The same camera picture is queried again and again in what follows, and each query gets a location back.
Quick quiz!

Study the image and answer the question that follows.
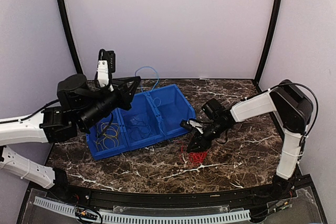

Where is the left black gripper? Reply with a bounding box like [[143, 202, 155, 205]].
[[79, 76, 141, 131]]

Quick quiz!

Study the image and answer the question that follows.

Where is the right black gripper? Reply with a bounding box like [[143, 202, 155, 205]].
[[187, 121, 228, 153]]

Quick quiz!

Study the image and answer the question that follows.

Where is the red cable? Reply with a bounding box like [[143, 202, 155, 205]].
[[178, 142, 209, 168]]

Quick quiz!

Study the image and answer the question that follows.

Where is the blue cable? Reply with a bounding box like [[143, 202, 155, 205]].
[[134, 66, 165, 141], [128, 115, 154, 141]]

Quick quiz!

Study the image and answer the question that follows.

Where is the blue three-compartment plastic bin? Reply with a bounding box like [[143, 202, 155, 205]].
[[86, 84, 196, 160]]

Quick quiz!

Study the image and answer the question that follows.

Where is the yellow cable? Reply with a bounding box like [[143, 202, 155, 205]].
[[93, 121, 121, 151]]

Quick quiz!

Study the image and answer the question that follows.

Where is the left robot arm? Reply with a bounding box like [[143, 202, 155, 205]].
[[1, 74, 141, 201]]

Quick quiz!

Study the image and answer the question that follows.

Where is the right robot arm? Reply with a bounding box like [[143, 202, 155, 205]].
[[180, 79, 319, 200]]

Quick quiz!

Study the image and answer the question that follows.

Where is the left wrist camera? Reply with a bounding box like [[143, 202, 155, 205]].
[[94, 49, 116, 91]]

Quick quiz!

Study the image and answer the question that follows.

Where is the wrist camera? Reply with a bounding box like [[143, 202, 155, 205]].
[[94, 49, 116, 91], [202, 98, 225, 120]]

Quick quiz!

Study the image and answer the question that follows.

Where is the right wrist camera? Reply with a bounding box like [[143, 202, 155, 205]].
[[202, 98, 225, 120]]

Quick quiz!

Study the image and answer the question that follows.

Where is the white slotted cable duct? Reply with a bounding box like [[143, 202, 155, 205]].
[[34, 196, 250, 223]]

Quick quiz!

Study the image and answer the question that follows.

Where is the black front rail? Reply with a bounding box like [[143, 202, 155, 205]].
[[47, 180, 294, 209]]

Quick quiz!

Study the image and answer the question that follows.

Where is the left black frame post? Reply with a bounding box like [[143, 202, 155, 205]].
[[57, 0, 83, 74]]

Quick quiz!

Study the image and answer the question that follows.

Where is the black frame post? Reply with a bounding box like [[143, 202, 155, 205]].
[[57, 0, 83, 74], [254, 0, 281, 86]]

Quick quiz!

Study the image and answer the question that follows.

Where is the right black frame post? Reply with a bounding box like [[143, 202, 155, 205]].
[[254, 0, 281, 86]]

